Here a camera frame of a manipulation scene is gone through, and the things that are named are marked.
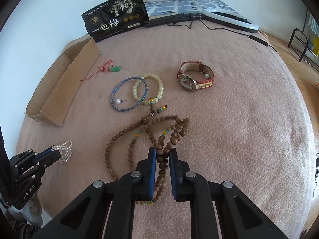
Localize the black ring light cable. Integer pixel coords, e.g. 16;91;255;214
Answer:
171;17;279;54

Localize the cardboard box tray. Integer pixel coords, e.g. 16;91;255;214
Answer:
25;38;101;127

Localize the red strap wristwatch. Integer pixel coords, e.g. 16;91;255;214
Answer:
177;61;215;92

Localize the pink fleece blanket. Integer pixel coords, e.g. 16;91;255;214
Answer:
16;22;315;238

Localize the pearl earring stud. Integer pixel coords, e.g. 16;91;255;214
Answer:
115;99;125;104

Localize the white pearl bracelet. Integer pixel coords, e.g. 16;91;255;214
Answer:
51;140;73;165

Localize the brown wooden bead necklace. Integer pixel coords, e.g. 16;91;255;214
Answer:
104;114;190;206

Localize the white ring light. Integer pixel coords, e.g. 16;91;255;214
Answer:
144;9;259;33

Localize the cream bead bracelet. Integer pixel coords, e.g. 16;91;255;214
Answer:
132;73;164;106

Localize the black metal rack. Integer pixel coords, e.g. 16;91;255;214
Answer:
288;28;318;71

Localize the black snack bag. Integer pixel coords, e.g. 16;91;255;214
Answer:
82;0;149;42

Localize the blue checked bed sheet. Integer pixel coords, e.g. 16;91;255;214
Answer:
145;0;238;18

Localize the blue bangle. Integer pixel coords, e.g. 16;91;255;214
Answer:
110;77;149;113

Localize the green jade pendant red cord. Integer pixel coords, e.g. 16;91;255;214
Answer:
81;60;123;82

